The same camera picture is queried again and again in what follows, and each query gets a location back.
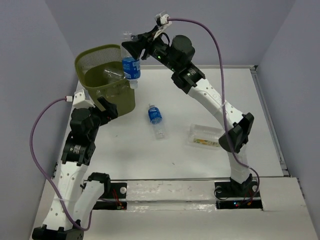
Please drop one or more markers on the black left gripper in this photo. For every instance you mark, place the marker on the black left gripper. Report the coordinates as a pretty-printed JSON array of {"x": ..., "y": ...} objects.
[{"x": 110, "y": 112}]

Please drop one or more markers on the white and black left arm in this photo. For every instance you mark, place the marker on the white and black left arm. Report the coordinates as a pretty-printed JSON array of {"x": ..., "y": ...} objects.
[{"x": 70, "y": 213}]

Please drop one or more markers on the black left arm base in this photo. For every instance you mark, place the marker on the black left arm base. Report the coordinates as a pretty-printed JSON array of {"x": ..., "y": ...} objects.
[{"x": 115, "y": 199}]

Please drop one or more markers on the silver cap clear bottle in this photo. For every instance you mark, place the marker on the silver cap clear bottle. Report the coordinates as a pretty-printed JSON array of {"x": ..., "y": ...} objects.
[{"x": 113, "y": 75}]

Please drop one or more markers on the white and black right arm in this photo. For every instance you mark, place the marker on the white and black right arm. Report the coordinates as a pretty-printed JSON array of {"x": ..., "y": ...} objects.
[{"x": 177, "y": 57}]

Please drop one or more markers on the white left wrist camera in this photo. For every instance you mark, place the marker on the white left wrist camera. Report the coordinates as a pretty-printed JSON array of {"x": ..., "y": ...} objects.
[{"x": 81, "y": 98}]

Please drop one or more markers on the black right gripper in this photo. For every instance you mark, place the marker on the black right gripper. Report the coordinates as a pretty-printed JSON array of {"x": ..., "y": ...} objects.
[{"x": 143, "y": 41}]

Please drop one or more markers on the olive green mesh bin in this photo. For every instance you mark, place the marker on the olive green mesh bin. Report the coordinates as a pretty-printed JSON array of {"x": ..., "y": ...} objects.
[{"x": 89, "y": 67}]

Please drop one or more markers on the large ribbed clear bottle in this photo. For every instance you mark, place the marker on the large ribbed clear bottle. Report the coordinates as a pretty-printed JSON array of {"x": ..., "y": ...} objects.
[{"x": 202, "y": 136}]

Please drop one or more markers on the pocari sweat blue bottle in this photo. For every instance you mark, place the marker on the pocari sweat blue bottle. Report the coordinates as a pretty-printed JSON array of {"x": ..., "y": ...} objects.
[
  {"x": 131, "y": 68},
  {"x": 156, "y": 121}
]

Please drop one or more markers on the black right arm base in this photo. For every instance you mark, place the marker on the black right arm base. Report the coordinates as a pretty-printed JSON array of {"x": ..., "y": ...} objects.
[{"x": 229, "y": 199}]

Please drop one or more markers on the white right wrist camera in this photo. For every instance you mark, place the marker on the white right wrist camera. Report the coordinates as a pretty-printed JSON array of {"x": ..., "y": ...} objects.
[{"x": 162, "y": 23}]

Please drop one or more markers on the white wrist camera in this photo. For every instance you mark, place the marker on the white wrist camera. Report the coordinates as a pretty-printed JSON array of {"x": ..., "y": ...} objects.
[
  {"x": 81, "y": 98},
  {"x": 162, "y": 23}
]

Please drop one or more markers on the upright Pocari Sweat blue bottle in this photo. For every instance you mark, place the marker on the upright Pocari Sweat blue bottle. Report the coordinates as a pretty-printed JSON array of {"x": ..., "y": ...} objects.
[{"x": 156, "y": 121}]

